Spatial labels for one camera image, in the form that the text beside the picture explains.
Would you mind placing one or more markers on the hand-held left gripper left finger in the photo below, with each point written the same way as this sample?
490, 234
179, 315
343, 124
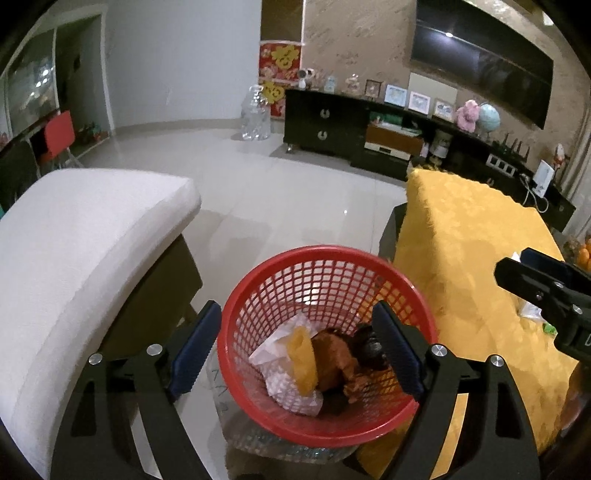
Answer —
194, 350

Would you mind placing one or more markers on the white cushioned stool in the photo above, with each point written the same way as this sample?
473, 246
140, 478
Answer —
92, 240

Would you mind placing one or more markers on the white tissue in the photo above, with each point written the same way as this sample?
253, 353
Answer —
286, 392

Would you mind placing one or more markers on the wall-mounted black television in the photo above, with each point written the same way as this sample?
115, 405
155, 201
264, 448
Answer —
485, 60

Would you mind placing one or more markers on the yellow patterned tablecloth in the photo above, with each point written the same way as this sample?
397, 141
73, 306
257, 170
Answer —
461, 249

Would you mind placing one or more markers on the red plastic mesh basket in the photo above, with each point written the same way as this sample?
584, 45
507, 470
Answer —
323, 272

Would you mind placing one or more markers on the large clear water bottle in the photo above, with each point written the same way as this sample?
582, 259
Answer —
256, 120

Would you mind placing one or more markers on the red festive wall poster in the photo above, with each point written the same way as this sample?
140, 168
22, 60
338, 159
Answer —
279, 57

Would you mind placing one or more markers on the pile of oranges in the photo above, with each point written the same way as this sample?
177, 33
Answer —
585, 254

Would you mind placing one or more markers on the pink plush toy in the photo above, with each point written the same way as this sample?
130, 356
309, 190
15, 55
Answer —
467, 115

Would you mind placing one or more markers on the white printed plastic bag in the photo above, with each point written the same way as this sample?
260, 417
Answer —
531, 310

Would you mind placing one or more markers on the egg-shaped figurine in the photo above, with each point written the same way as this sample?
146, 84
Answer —
561, 154

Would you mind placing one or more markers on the dark small picture frame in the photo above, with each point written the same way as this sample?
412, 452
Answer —
373, 88

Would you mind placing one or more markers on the green plastic packet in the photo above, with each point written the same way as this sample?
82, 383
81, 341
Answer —
549, 328

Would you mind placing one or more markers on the white wall socket strip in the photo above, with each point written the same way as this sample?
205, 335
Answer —
499, 165

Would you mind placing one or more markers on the black wifi router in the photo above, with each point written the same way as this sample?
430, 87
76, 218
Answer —
510, 150

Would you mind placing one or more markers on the red chair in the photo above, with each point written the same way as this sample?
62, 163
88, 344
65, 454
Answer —
59, 131

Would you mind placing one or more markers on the glass snow globe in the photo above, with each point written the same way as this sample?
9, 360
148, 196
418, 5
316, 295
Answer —
353, 84

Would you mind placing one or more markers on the white flat panel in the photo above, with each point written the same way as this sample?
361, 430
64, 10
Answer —
438, 85

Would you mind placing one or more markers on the green books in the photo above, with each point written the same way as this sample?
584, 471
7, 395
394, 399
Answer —
392, 122

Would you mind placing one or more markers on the dark plastic bag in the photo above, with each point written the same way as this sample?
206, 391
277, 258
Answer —
369, 353

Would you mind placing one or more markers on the black television cabinet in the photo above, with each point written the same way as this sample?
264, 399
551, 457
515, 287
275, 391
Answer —
318, 115

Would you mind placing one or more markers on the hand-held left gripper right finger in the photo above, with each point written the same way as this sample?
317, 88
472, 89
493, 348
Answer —
401, 360

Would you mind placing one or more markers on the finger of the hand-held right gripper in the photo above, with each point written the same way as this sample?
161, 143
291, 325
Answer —
531, 284
549, 263

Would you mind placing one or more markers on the light blue globe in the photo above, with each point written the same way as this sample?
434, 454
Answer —
489, 119

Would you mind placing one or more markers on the clear plastic container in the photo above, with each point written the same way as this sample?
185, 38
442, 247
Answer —
277, 443

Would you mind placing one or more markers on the white tall appliance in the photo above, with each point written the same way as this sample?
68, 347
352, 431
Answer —
544, 177

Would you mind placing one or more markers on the brown media box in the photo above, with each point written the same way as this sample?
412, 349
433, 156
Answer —
392, 143

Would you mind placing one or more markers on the white picture frame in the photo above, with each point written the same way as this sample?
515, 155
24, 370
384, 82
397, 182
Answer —
443, 110
419, 102
395, 95

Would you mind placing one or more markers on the small white security camera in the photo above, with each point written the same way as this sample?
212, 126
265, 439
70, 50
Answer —
304, 79

